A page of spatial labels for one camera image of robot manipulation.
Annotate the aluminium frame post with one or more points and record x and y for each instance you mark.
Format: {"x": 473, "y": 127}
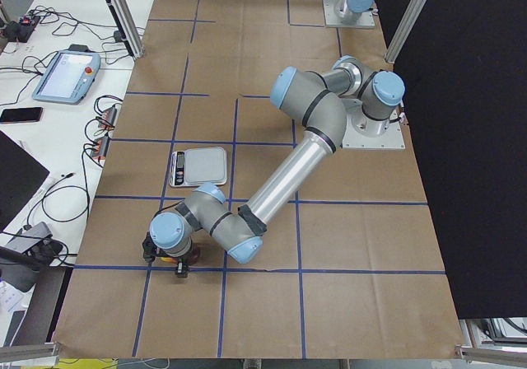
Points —
{"x": 126, "y": 26}

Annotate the near teach pendant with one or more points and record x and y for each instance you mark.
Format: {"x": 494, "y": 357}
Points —
{"x": 68, "y": 77}

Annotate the silver digital kitchen scale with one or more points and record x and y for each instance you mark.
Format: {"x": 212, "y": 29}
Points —
{"x": 196, "y": 166}

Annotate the brown paper table cover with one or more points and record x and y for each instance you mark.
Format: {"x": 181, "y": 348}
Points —
{"x": 349, "y": 268}

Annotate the black smartphone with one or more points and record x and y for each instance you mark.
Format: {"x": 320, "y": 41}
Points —
{"x": 21, "y": 115}

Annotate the black laptop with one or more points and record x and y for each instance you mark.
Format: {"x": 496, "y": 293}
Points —
{"x": 21, "y": 176}

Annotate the red yellow mango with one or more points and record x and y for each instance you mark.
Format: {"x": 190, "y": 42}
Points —
{"x": 164, "y": 253}

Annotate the grey usb hub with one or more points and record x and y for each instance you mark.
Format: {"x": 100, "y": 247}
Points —
{"x": 27, "y": 239}

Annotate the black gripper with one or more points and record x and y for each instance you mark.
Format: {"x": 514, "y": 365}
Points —
{"x": 181, "y": 268}

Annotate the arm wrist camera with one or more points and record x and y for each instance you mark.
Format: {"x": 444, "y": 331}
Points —
{"x": 150, "y": 250}

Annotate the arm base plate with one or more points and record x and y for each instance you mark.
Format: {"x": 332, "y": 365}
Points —
{"x": 331, "y": 19}
{"x": 363, "y": 133}

